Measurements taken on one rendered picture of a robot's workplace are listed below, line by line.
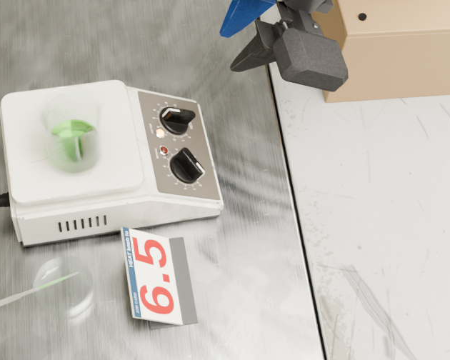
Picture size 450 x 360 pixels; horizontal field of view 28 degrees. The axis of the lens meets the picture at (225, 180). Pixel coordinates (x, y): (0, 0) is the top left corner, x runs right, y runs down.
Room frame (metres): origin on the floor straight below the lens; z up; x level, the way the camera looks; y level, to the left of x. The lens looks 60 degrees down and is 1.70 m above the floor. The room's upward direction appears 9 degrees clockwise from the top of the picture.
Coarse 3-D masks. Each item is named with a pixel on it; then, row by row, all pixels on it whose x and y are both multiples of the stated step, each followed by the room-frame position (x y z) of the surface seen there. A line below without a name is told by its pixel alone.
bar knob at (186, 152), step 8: (184, 152) 0.44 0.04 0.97; (176, 160) 0.44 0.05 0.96; (184, 160) 0.44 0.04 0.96; (192, 160) 0.44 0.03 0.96; (176, 168) 0.43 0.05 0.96; (184, 168) 0.43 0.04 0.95; (192, 168) 0.43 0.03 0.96; (200, 168) 0.43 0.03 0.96; (176, 176) 0.42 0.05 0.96; (184, 176) 0.42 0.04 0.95; (192, 176) 0.43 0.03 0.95; (200, 176) 0.43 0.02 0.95
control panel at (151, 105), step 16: (144, 96) 0.50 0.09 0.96; (160, 96) 0.51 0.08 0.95; (144, 112) 0.48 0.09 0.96; (160, 112) 0.49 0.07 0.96; (160, 128) 0.47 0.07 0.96; (192, 128) 0.49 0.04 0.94; (160, 144) 0.45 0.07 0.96; (176, 144) 0.46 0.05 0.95; (192, 144) 0.47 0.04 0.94; (160, 160) 0.43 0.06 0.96; (208, 160) 0.46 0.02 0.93; (160, 176) 0.41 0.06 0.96; (208, 176) 0.44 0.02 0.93; (160, 192) 0.40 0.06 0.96; (176, 192) 0.40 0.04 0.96; (192, 192) 0.41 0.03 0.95; (208, 192) 0.42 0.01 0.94
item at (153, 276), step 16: (144, 240) 0.36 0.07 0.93; (160, 240) 0.37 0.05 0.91; (144, 256) 0.35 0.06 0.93; (160, 256) 0.36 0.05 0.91; (144, 272) 0.33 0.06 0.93; (160, 272) 0.34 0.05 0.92; (144, 288) 0.31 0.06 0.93; (160, 288) 0.32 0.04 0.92; (144, 304) 0.30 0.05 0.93; (160, 304) 0.31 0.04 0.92; (176, 320) 0.30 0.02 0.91
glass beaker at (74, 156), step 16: (48, 96) 0.42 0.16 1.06; (64, 96) 0.43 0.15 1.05; (80, 96) 0.43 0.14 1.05; (96, 96) 0.43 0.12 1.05; (48, 112) 0.42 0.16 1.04; (64, 112) 0.43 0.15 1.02; (80, 112) 0.43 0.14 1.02; (96, 112) 0.43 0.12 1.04; (48, 128) 0.41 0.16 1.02; (96, 128) 0.40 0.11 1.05; (48, 144) 0.39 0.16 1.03; (64, 144) 0.38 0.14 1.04; (80, 144) 0.39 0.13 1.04; (96, 144) 0.40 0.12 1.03; (64, 160) 0.38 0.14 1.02; (80, 160) 0.39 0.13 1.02; (96, 160) 0.40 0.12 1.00
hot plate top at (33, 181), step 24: (24, 96) 0.46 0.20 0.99; (120, 96) 0.48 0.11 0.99; (24, 120) 0.44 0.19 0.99; (120, 120) 0.45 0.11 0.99; (24, 144) 0.41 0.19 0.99; (120, 144) 0.43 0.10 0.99; (24, 168) 0.39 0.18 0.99; (48, 168) 0.39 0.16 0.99; (96, 168) 0.40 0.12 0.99; (120, 168) 0.40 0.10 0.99; (24, 192) 0.36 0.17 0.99; (48, 192) 0.37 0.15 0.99; (72, 192) 0.37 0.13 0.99; (96, 192) 0.37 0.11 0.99
